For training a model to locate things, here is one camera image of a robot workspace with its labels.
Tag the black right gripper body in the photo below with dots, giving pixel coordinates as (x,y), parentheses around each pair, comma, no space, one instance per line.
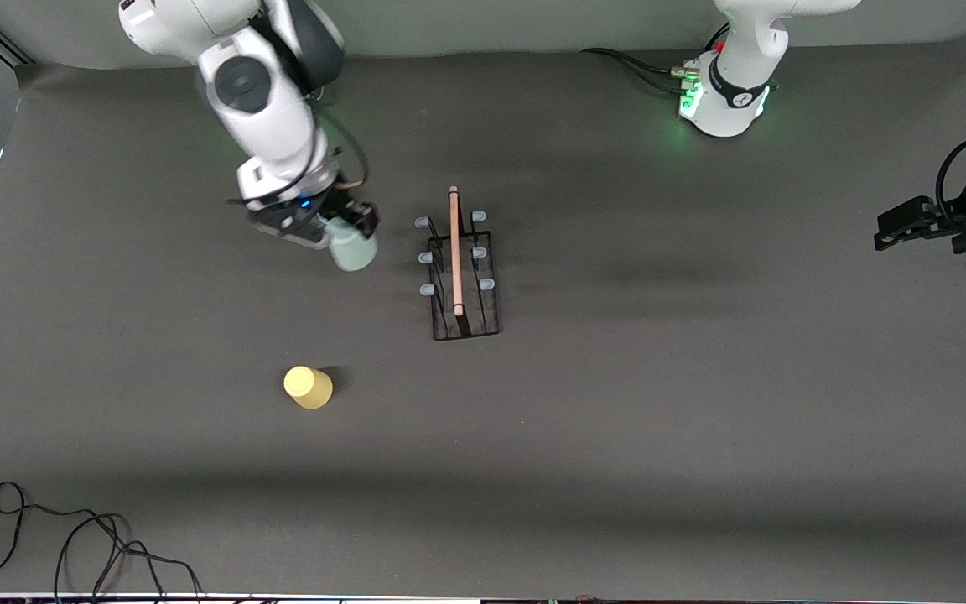
(342,207)

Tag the pale green plastic cup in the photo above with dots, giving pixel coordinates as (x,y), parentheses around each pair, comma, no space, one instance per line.
(355,252)

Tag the yellow plastic cup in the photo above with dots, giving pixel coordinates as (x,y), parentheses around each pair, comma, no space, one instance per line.
(309,387)

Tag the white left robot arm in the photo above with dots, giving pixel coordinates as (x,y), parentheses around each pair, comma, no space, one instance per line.
(739,50)

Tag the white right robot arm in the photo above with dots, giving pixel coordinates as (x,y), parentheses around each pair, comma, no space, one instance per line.
(265,109)

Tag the dark grey table mat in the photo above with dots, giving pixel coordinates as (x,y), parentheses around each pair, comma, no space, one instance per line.
(701,377)

